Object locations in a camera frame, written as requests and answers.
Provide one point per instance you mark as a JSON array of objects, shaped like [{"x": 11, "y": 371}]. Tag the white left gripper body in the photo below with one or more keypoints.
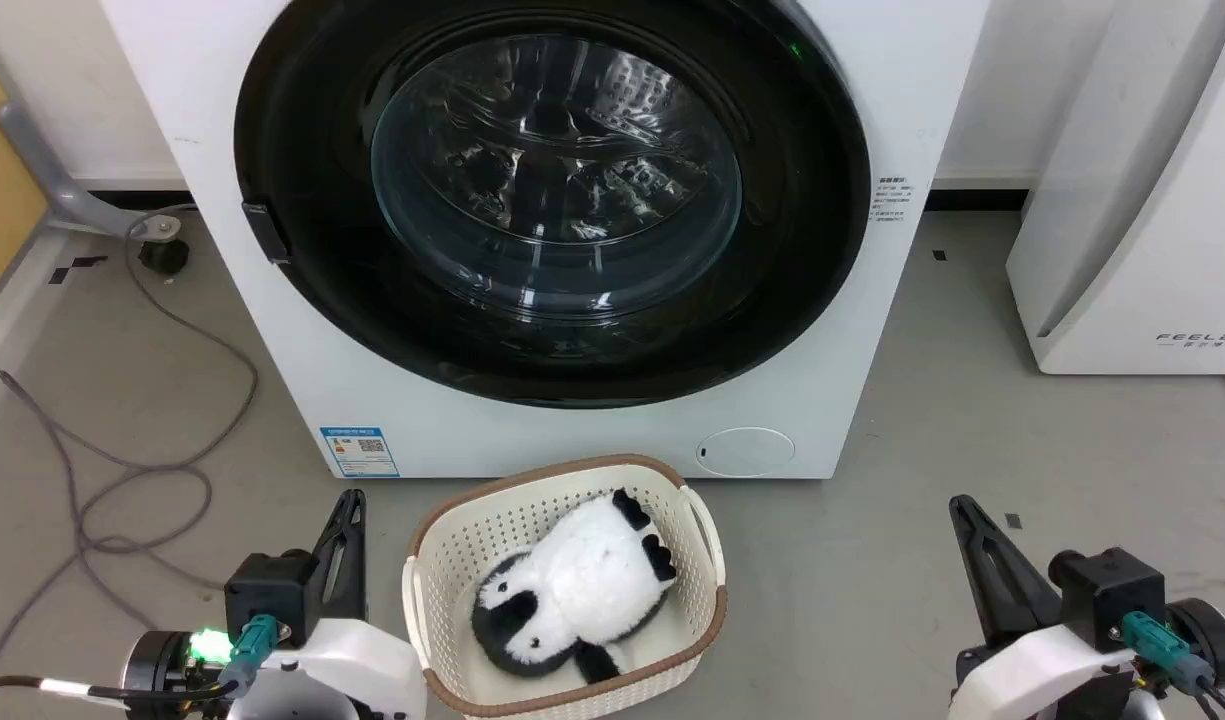
[{"x": 357, "y": 665}]

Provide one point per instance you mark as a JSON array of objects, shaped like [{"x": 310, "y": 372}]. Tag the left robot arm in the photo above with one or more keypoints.
[{"x": 157, "y": 670}]

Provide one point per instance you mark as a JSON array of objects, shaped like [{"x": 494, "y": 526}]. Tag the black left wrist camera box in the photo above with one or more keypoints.
[{"x": 267, "y": 590}]

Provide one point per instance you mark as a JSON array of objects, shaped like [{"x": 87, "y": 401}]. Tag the white air purifier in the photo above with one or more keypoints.
[{"x": 1152, "y": 200}]

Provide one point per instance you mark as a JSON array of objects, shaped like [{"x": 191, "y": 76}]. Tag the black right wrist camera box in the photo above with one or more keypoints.
[{"x": 1107, "y": 590}]

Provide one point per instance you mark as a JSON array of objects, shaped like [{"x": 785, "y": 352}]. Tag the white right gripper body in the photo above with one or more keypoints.
[{"x": 1032, "y": 675}]

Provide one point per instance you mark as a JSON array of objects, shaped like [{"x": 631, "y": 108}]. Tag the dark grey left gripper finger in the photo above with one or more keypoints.
[
  {"x": 331, "y": 560},
  {"x": 357, "y": 560}
]

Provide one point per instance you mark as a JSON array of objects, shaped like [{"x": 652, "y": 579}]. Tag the white front-load washing machine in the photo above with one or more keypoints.
[{"x": 872, "y": 80}]

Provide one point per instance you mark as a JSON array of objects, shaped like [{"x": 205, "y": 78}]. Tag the black round floor foot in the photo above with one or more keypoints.
[{"x": 163, "y": 256}]

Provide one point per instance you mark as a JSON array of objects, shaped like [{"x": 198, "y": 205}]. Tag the round white filter cover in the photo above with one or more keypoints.
[{"x": 745, "y": 450}]

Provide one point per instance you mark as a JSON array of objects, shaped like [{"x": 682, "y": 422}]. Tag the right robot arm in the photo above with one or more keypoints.
[{"x": 1207, "y": 635}]

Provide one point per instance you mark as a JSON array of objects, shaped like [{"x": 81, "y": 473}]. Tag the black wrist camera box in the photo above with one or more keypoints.
[
  {"x": 1107, "y": 590},
  {"x": 267, "y": 590}
]

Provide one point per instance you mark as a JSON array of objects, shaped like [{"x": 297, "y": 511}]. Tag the round black washer door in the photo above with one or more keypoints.
[{"x": 312, "y": 130}]

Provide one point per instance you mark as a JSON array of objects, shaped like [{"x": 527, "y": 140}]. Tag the black and white panda plush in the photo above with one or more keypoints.
[{"x": 592, "y": 570}]

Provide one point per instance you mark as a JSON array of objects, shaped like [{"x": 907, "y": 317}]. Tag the cream plastic laundry basket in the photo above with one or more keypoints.
[{"x": 452, "y": 545}]

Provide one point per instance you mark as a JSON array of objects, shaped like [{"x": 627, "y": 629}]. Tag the grey caster leg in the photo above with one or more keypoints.
[{"x": 42, "y": 170}]

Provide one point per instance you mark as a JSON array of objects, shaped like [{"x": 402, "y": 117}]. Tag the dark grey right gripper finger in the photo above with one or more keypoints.
[
  {"x": 982, "y": 570},
  {"x": 1034, "y": 585}
]

